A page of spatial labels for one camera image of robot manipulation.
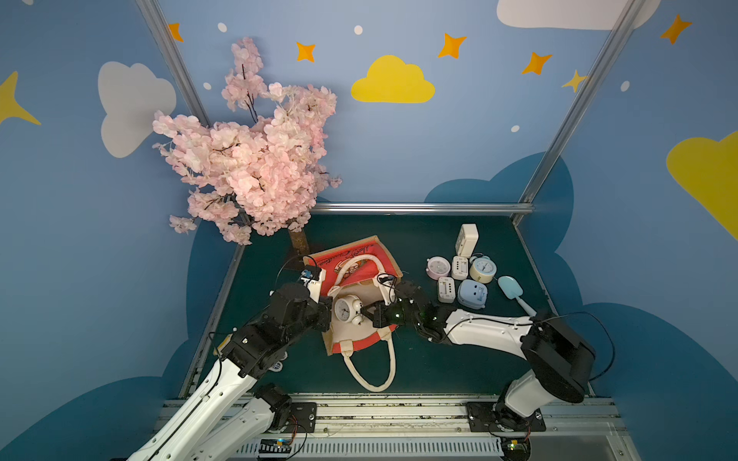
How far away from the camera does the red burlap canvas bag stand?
2.60ft

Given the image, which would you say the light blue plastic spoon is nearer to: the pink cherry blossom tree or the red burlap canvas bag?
the red burlap canvas bag

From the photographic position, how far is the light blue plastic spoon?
0.99 meters
